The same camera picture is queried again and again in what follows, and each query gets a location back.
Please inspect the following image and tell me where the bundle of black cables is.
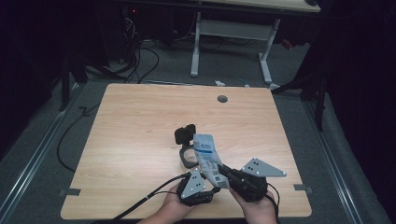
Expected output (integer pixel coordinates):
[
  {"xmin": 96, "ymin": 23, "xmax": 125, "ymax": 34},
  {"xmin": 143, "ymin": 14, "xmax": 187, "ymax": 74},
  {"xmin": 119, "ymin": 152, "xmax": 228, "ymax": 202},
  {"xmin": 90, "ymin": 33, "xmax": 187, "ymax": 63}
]
[{"xmin": 120, "ymin": 13, "xmax": 161, "ymax": 85}]

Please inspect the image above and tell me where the person's right hand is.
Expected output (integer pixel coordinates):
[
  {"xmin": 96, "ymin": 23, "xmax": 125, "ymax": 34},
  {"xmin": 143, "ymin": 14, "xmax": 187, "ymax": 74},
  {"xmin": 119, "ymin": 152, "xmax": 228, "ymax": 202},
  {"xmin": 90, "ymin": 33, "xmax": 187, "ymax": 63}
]
[{"xmin": 229, "ymin": 189, "xmax": 278, "ymax": 220}]

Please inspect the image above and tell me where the person's left hand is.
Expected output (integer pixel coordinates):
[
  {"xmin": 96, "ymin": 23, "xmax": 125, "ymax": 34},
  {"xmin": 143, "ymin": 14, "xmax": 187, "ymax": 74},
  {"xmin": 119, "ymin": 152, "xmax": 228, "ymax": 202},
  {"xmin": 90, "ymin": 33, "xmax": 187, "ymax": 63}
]
[{"xmin": 160, "ymin": 186, "xmax": 201, "ymax": 223}]

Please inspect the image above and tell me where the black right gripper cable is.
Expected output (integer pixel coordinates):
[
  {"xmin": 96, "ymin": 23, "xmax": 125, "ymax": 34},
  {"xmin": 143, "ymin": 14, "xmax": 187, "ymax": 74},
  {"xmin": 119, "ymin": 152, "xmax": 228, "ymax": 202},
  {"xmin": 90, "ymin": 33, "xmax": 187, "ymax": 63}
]
[{"xmin": 265, "ymin": 182, "xmax": 280, "ymax": 224}]

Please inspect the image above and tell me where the thick black gripper cable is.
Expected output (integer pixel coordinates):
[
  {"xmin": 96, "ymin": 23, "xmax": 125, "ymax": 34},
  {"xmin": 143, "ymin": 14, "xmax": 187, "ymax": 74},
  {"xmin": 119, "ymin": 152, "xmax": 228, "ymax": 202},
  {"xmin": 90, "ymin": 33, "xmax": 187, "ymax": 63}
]
[{"xmin": 110, "ymin": 172, "xmax": 191, "ymax": 223}]

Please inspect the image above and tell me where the metal floor rail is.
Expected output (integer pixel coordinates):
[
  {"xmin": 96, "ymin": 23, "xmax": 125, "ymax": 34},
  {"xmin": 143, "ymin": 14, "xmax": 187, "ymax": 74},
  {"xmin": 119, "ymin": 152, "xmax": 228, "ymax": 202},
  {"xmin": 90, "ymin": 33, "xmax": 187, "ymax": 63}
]
[
  {"xmin": 0, "ymin": 82, "xmax": 82, "ymax": 223},
  {"xmin": 303, "ymin": 99, "xmax": 365, "ymax": 224}
]

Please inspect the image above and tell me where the white-framed desk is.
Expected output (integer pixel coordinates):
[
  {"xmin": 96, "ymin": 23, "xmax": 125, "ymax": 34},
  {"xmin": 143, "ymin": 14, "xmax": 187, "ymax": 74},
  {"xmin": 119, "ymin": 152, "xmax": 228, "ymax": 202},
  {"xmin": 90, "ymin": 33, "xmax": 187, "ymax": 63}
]
[{"xmin": 118, "ymin": 0, "xmax": 322, "ymax": 86}]

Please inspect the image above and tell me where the black floor cable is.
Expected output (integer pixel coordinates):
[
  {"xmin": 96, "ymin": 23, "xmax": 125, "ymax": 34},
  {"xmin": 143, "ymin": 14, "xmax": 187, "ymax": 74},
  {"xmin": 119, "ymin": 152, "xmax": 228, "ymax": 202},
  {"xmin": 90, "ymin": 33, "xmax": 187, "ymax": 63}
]
[{"xmin": 56, "ymin": 104, "xmax": 102, "ymax": 174}]

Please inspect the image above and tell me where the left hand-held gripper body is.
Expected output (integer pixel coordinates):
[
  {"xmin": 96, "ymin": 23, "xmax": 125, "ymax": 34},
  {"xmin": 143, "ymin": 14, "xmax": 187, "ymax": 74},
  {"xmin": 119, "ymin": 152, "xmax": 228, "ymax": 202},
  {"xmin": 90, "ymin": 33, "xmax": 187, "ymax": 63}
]
[{"xmin": 176, "ymin": 167, "xmax": 219, "ymax": 207}]

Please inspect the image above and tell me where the grey tape piece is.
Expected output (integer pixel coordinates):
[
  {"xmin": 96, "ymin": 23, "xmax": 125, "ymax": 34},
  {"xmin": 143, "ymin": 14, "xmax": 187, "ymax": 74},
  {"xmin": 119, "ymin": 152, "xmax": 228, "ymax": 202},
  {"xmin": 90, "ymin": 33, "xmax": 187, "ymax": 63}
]
[
  {"xmin": 59, "ymin": 188, "xmax": 82, "ymax": 198},
  {"xmin": 293, "ymin": 183, "xmax": 314, "ymax": 192}
]

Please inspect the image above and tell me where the black small box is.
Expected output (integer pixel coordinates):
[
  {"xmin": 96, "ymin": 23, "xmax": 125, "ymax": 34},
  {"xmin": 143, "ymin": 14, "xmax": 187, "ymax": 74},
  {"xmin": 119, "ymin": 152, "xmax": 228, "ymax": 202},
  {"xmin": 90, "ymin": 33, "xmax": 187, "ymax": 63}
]
[{"xmin": 174, "ymin": 123, "xmax": 201, "ymax": 169}]

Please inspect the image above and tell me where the black stand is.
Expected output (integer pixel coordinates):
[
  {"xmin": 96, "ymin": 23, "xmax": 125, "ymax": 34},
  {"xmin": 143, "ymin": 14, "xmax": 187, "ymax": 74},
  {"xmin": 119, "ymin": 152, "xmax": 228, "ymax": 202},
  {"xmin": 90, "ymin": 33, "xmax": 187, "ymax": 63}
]
[
  {"xmin": 270, "ymin": 69, "xmax": 329, "ymax": 133},
  {"xmin": 58, "ymin": 54, "xmax": 90, "ymax": 112}
]

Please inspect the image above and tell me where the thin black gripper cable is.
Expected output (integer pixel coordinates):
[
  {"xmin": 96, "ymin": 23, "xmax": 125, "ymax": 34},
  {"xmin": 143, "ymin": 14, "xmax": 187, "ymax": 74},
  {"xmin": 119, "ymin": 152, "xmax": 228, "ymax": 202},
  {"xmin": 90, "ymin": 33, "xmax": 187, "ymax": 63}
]
[{"xmin": 148, "ymin": 189, "xmax": 179, "ymax": 199}]

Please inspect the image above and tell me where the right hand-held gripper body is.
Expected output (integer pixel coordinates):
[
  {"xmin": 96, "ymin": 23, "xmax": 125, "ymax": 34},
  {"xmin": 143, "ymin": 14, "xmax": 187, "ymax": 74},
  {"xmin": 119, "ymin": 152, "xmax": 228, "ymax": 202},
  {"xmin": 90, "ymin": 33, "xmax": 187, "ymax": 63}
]
[{"xmin": 232, "ymin": 157, "xmax": 288, "ymax": 203}]

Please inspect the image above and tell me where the white and blue packet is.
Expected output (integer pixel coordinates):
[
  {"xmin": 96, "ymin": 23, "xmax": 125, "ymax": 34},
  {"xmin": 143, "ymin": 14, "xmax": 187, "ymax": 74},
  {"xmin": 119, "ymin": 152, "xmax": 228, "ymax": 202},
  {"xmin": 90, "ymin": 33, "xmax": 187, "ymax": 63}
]
[{"xmin": 192, "ymin": 133, "xmax": 232, "ymax": 189}]

